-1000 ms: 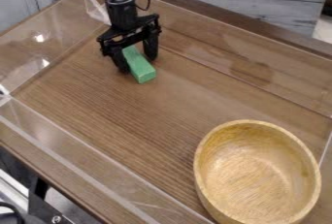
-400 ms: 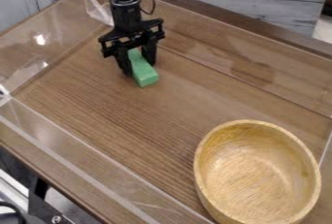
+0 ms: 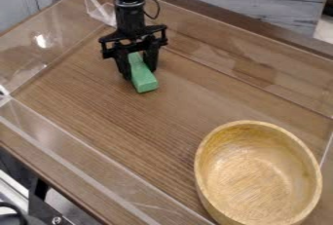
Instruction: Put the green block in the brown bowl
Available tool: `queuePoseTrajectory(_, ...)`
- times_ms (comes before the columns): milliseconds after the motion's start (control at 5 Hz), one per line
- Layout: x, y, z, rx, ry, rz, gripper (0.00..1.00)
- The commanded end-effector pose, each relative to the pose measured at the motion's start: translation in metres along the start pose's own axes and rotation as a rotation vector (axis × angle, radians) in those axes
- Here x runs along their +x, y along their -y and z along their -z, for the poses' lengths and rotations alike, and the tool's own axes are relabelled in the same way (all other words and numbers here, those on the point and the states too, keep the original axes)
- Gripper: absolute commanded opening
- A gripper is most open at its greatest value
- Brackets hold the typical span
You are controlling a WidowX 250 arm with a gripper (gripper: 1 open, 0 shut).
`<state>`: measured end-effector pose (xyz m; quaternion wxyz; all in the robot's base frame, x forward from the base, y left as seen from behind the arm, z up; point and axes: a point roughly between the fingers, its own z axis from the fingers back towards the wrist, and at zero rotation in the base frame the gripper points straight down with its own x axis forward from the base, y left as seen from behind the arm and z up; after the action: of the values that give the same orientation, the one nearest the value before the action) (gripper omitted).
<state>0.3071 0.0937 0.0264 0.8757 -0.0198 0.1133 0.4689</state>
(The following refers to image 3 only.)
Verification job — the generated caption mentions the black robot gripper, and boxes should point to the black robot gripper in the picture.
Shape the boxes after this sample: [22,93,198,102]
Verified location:
[99,0,168,80]

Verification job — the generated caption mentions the black cable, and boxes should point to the black cable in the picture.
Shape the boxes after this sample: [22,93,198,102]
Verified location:
[0,201,27,225]

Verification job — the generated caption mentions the black table leg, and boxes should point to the black table leg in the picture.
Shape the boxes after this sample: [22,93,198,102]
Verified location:
[30,178,50,201]

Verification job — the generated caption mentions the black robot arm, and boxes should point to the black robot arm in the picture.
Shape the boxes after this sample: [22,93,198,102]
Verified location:
[99,0,168,80]

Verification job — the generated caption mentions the green rectangular block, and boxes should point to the green rectangular block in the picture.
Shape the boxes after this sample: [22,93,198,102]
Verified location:
[129,53,160,94]

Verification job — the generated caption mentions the black metal base with screw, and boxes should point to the black metal base with screw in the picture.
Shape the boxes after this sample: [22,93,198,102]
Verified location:
[28,199,74,225]

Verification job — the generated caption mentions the brown wooden bowl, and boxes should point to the brown wooden bowl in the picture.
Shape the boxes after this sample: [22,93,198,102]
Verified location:
[194,120,323,225]

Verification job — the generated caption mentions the clear acrylic corner bracket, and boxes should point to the clear acrylic corner bracket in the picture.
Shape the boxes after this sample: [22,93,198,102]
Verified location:
[85,0,118,27]

